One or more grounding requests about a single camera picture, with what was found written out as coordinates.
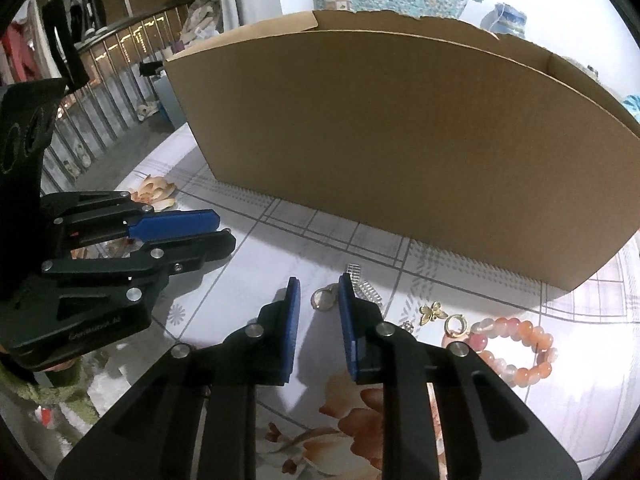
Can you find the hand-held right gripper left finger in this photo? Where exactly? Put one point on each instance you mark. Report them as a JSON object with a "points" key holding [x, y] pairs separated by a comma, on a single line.
{"points": [[292, 330]]}

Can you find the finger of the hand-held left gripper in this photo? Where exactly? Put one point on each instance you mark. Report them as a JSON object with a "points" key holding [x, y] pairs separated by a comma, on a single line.
{"points": [[175, 224], [210, 247]]}

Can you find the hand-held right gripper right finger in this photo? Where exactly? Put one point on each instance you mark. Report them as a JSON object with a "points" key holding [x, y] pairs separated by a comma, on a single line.
{"points": [[348, 330]]}

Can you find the brown cardboard box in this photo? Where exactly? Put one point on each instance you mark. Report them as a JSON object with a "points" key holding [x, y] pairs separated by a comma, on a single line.
{"points": [[400, 160]]}

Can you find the small silver charm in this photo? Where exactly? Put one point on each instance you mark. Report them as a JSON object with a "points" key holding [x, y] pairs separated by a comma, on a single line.
{"points": [[407, 327]]}

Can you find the floral plaid tablecloth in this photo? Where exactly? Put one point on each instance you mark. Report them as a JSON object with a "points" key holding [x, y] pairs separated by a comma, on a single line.
{"points": [[280, 240]]}

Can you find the gold butterfly charm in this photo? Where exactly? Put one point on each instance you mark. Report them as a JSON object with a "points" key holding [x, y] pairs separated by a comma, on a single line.
{"points": [[431, 314]]}

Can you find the metal railing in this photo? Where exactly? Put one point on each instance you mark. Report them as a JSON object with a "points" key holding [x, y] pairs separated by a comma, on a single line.
{"points": [[100, 105]]}

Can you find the gold hoop earring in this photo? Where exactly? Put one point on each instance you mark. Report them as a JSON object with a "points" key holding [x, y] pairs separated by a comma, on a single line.
{"points": [[446, 325]]}

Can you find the grey box with clutter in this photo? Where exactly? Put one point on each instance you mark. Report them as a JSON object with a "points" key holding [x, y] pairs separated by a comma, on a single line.
{"points": [[170, 100]]}

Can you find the dark hanging clothes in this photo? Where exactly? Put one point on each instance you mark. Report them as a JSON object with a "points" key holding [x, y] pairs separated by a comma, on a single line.
{"points": [[75, 20]]}

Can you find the white green shaggy rug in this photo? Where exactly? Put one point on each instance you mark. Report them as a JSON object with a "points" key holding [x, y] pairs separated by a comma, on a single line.
{"points": [[60, 395]]}

